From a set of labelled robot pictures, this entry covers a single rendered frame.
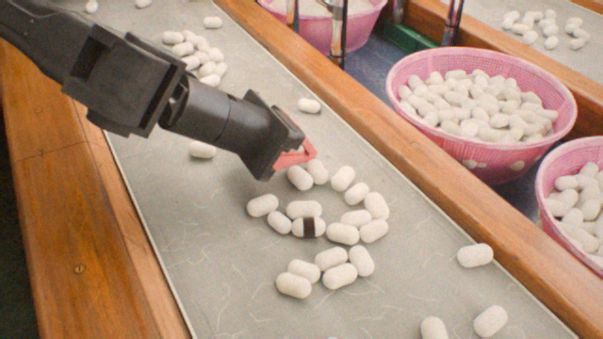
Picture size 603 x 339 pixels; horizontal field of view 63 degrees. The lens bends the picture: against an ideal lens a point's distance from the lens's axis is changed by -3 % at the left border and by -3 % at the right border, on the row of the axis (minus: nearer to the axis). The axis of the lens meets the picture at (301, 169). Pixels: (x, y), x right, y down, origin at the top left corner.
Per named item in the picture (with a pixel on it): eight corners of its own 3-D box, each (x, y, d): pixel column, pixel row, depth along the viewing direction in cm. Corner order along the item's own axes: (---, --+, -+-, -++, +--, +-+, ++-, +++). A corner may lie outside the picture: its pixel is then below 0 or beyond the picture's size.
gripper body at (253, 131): (261, 92, 59) (210, 69, 54) (303, 137, 52) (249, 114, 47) (233, 137, 61) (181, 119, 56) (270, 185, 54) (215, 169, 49)
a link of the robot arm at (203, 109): (160, 136, 46) (187, 80, 45) (137, 109, 51) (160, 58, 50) (220, 154, 51) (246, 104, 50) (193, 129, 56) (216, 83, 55)
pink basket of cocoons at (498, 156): (516, 231, 63) (538, 174, 57) (346, 149, 76) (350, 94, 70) (578, 136, 79) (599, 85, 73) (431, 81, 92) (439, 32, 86)
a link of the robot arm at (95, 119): (89, 125, 43) (135, 36, 42) (62, 83, 51) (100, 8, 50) (199, 165, 51) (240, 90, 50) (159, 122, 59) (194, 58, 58)
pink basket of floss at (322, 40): (368, 72, 94) (372, 24, 88) (237, 52, 100) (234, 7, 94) (394, 18, 113) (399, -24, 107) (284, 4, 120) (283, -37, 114)
